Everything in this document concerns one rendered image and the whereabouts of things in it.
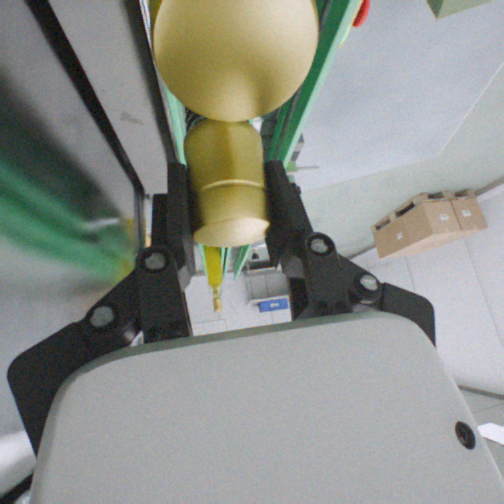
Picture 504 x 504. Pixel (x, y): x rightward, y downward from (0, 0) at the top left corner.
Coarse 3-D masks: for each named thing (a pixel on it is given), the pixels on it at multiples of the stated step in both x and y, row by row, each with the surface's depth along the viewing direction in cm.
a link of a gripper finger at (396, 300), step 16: (384, 288) 9; (400, 288) 9; (352, 304) 9; (368, 304) 9; (384, 304) 9; (400, 304) 9; (416, 304) 9; (416, 320) 8; (432, 320) 8; (432, 336) 8
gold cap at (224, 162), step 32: (192, 128) 10; (224, 128) 9; (192, 160) 10; (224, 160) 9; (256, 160) 10; (192, 192) 9; (224, 192) 9; (256, 192) 9; (192, 224) 9; (224, 224) 9; (256, 224) 9
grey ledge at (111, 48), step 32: (64, 0) 24; (96, 0) 24; (128, 0) 24; (64, 32) 26; (96, 32) 27; (128, 32) 27; (96, 64) 30; (128, 64) 31; (128, 96) 35; (160, 96) 36; (128, 128) 40; (160, 128) 41; (160, 160) 49; (160, 192) 61
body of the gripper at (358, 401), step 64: (320, 320) 7; (384, 320) 7; (64, 384) 5; (128, 384) 5; (192, 384) 5; (256, 384) 5; (320, 384) 5; (384, 384) 6; (448, 384) 6; (64, 448) 4; (128, 448) 5; (192, 448) 5; (256, 448) 5; (320, 448) 5; (384, 448) 5; (448, 448) 5
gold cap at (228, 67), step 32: (160, 0) 4; (192, 0) 4; (224, 0) 4; (256, 0) 4; (288, 0) 4; (160, 32) 4; (192, 32) 4; (224, 32) 4; (256, 32) 4; (288, 32) 5; (160, 64) 5; (192, 64) 5; (224, 64) 5; (256, 64) 5; (288, 64) 5; (192, 96) 6; (224, 96) 6; (256, 96) 6; (288, 96) 6
